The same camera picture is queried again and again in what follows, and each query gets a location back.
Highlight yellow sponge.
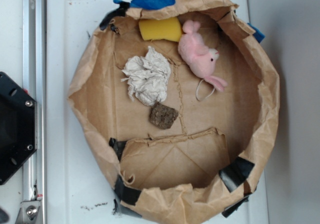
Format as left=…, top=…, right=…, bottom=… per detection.
left=138, top=17, right=183, bottom=42

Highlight brown paper bag bin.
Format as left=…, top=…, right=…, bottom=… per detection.
left=68, top=0, right=280, bottom=224

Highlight crumpled white paper towel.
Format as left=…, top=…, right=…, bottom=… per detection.
left=121, top=46, right=171, bottom=106

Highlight aluminium extrusion rail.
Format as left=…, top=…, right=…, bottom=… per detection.
left=22, top=0, right=47, bottom=224

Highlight brown scrubbing pad block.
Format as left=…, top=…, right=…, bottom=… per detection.
left=149, top=102, right=179, bottom=130

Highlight metal corner bracket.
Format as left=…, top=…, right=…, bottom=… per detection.
left=15, top=200, right=41, bottom=224

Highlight pink plush bunny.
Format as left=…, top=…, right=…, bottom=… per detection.
left=178, top=20, right=228, bottom=92

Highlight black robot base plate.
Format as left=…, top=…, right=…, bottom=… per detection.
left=0, top=72, right=36, bottom=185

